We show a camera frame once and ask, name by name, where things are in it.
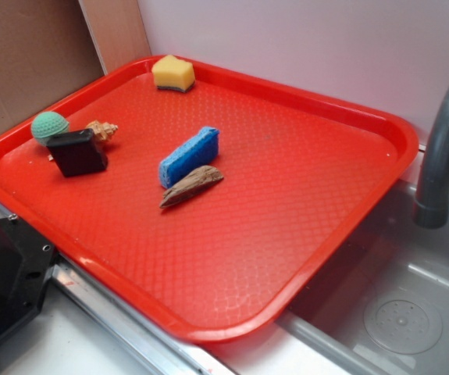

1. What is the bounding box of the red plastic tray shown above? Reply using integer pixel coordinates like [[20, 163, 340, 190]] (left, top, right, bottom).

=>
[[0, 58, 419, 343]]

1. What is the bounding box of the grey plastic sink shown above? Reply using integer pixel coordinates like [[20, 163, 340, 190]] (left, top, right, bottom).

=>
[[209, 161, 449, 374]]

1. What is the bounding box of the black box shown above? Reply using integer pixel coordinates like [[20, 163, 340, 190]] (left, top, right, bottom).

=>
[[46, 128, 108, 177]]

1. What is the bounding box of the blue sponge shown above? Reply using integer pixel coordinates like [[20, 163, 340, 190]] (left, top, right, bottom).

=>
[[159, 127, 220, 189]]

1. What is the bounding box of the grey faucet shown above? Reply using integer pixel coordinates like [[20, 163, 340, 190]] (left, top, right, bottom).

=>
[[412, 88, 449, 229]]

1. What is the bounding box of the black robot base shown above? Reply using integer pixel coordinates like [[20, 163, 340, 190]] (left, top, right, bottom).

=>
[[0, 218, 56, 344]]

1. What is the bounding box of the tan seashell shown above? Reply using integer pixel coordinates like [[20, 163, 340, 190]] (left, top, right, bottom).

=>
[[85, 120, 119, 145]]

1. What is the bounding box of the brown cardboard panel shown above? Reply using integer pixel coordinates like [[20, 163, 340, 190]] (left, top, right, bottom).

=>
[[0, 1, 103, 134]]

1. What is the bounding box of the green textured ball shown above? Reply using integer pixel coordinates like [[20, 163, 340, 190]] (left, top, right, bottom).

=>
[[30, 111, 69, 146]]

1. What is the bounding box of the yellow sponge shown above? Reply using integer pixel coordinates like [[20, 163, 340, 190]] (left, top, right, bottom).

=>
[[151, 55, 196, 92]]

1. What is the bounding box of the brown wood piece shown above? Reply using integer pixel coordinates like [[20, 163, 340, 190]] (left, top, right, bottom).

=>
[[159, 165, 224, 209]]

